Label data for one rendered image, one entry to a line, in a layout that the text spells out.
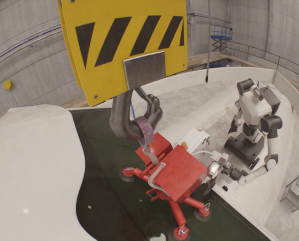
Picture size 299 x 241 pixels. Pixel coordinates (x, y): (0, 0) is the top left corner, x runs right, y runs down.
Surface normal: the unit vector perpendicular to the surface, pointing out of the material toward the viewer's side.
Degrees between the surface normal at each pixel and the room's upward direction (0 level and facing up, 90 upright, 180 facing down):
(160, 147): 17
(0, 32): 90
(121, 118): 81
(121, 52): 90
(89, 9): 90
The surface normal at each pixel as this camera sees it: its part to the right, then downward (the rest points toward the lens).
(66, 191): 0.16, -0.90
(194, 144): -0.33, -0.61
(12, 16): 0.59, 0.47
